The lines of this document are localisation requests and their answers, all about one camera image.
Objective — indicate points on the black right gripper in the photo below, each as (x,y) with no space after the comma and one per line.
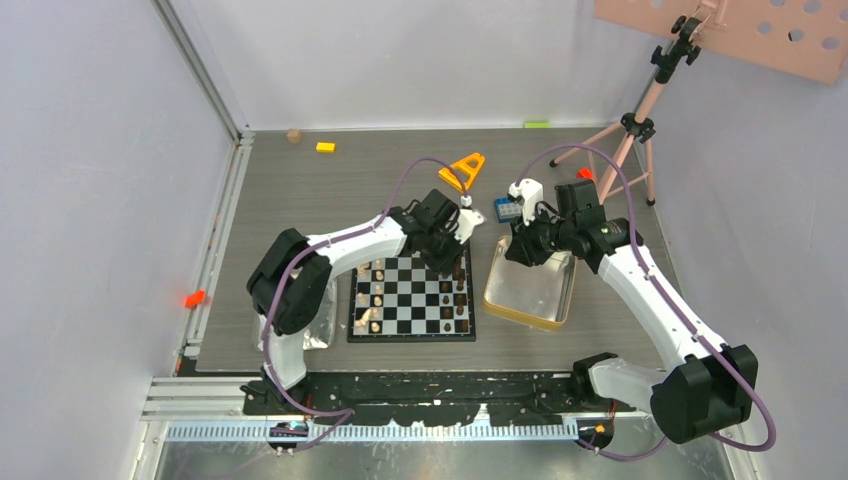
(523,247)

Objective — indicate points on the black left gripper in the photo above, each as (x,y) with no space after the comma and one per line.
(445,266)

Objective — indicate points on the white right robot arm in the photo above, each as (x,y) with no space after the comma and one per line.
(705,384)

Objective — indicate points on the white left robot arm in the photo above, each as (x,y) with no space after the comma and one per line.
(289,283)

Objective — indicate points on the pink perforated board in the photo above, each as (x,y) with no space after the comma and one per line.
(803,38)

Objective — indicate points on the red block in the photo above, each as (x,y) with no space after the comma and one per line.
(585,173)

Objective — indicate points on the blue and grey lego block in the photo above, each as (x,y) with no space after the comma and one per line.
(506,210)

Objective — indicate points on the yellow triangle toy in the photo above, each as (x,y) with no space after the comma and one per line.
(462,174)

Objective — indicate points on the black and white chessboard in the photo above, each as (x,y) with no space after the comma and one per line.
(411,303)

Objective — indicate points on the gold square metal tin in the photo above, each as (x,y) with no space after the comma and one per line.
(538,297)

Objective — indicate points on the pink tripod stand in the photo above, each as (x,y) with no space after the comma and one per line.
(636,128)

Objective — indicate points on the small yellow block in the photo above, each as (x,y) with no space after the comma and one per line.
(325,147)

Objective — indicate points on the silver tin lid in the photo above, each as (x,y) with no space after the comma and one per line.
(320,332)

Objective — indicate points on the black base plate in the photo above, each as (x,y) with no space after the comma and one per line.
(435,399)

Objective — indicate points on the orange block on rail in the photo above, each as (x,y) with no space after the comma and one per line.
(194,299)

